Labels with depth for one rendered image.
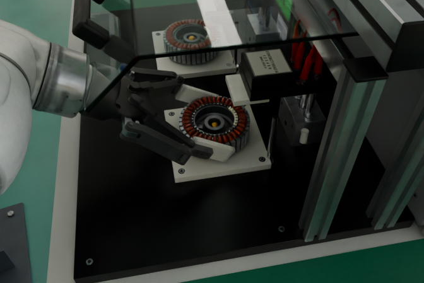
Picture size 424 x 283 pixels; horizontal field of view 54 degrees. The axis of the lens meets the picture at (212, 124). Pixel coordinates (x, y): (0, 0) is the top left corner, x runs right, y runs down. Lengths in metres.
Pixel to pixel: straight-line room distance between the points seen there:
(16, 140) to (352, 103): 0.30
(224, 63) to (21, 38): 0.41
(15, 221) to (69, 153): 0.91
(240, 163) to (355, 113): 0.28
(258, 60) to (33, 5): 2.27
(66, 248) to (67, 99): 0.21
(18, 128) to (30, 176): 1.35
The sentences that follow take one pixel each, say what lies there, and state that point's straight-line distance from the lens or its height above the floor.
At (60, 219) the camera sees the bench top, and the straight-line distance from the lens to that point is 0.67.
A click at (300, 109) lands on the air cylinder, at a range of 0.68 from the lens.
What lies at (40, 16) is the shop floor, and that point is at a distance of 2.66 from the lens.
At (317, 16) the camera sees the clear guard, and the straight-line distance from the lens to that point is 0.44.
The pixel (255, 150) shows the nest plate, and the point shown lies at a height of 0.78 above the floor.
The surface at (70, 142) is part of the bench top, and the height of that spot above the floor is 0.75.
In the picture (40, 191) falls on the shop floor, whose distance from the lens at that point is 1.70.
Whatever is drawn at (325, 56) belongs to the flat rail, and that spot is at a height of 1.02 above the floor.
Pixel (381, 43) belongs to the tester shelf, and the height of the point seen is 1.09.
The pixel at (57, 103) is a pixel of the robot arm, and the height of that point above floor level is 0.93.
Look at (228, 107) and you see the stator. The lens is 0.68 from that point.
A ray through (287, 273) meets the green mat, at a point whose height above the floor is 0.75.
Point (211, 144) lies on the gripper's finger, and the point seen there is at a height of 0.83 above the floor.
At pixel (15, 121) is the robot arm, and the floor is 1.02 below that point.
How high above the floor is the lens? 1.29
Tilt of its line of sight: 46 degrees down
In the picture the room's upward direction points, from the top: straight up
